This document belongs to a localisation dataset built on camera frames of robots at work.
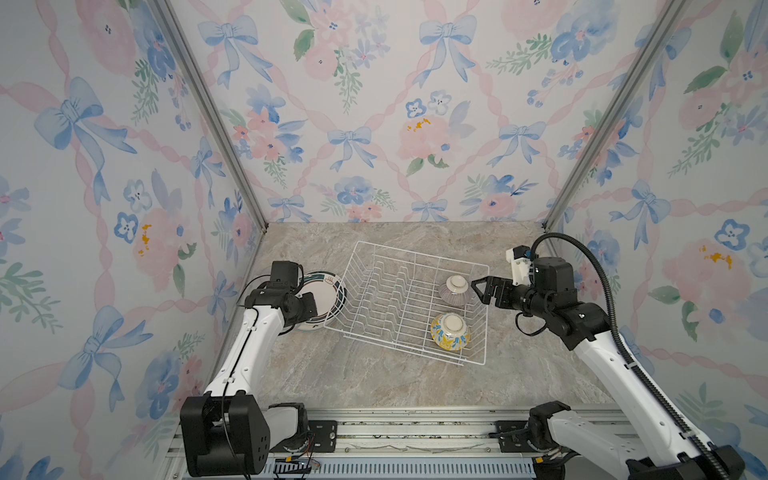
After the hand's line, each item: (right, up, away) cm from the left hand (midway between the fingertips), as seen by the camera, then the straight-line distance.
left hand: (307, 307), depth 83 cm
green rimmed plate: (+3, +2, +16) cm, 16 cm away
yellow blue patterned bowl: (+40, -7, +2) cm, 41 cm away
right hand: (+47, +8, -8) cm, 49 cm away
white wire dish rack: (+31, -1, +14) cm, 34 cm away
